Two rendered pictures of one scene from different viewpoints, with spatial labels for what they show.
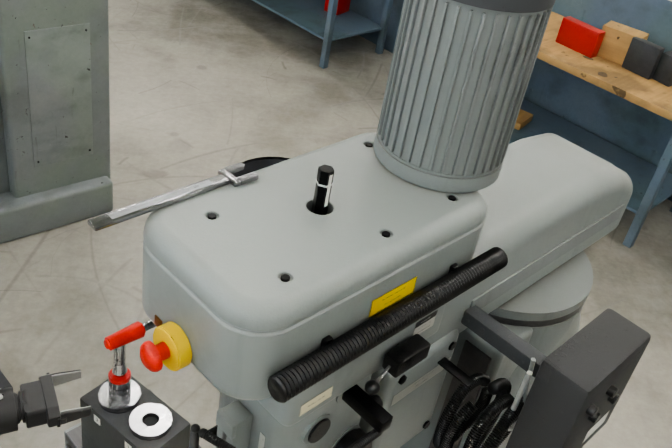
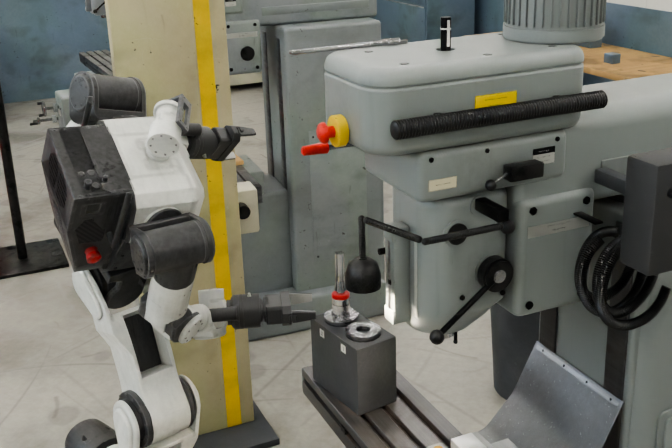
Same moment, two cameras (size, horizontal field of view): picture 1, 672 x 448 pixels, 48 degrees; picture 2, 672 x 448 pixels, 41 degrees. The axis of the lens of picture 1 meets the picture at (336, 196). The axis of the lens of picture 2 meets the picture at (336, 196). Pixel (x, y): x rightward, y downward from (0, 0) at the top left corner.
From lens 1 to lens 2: 0.99 m
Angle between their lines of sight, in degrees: 27
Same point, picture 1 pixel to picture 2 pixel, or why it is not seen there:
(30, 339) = (299, 407)
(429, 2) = not seen: outside the picture
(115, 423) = (335, 331)
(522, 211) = (651, 95)
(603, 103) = not seen: outside the picture
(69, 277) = not seen: hidden behind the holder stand
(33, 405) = (272, 304)
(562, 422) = (647, 205)
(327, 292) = (431, 71)
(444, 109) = not seen: outside the picture
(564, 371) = (642, 158)
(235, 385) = (371, 138)
